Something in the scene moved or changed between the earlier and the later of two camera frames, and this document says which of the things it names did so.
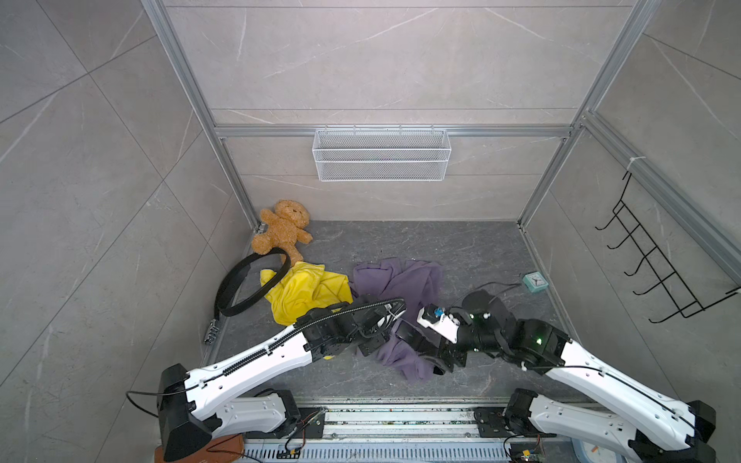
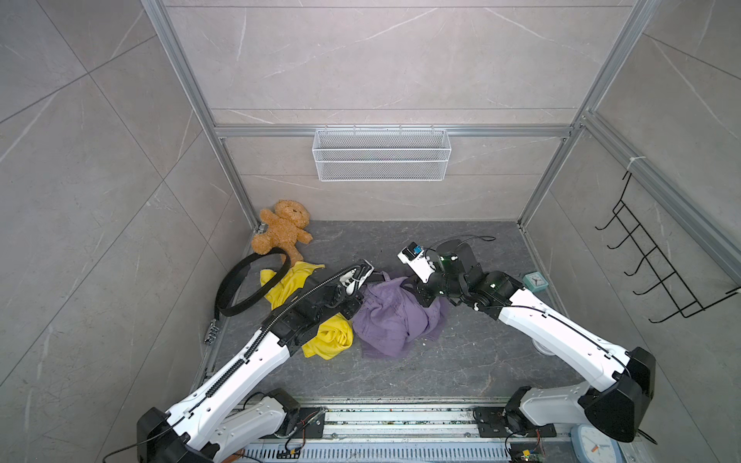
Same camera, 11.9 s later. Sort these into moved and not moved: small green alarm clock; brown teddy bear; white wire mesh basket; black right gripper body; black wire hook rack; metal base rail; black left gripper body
Moved: black left gripper body; black right gripper body
Not moved: small green alarm clock; black wire hook rack; metal base rail; brown teddy bear; white wire mesh basket
